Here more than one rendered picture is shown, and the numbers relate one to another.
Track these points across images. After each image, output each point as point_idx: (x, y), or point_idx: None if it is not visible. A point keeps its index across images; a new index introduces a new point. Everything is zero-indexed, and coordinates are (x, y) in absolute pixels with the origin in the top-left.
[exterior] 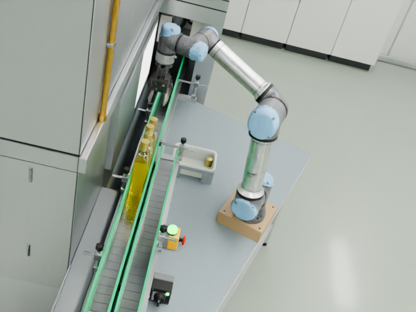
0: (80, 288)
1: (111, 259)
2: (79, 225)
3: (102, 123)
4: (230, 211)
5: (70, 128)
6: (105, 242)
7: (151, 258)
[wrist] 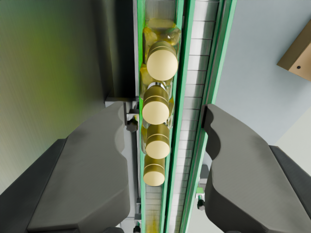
0: (133, 214)
1: (150, 190)
2: None
3: None
4: (309, 64)
5: None
6: (139, 175)
7: (189, 217)
